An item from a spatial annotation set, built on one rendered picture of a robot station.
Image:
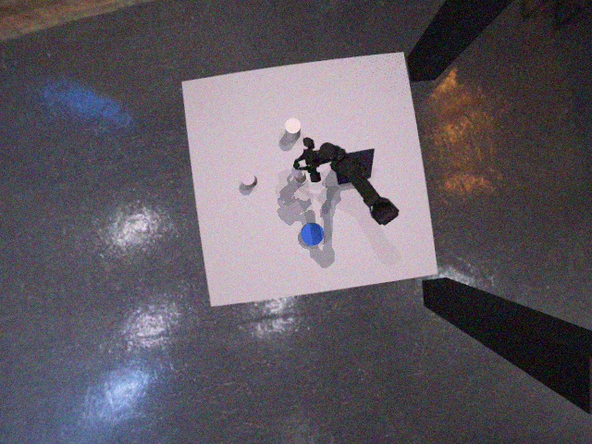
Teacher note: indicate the blue cylinder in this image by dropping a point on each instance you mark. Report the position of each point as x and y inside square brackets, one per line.
[312, 233]

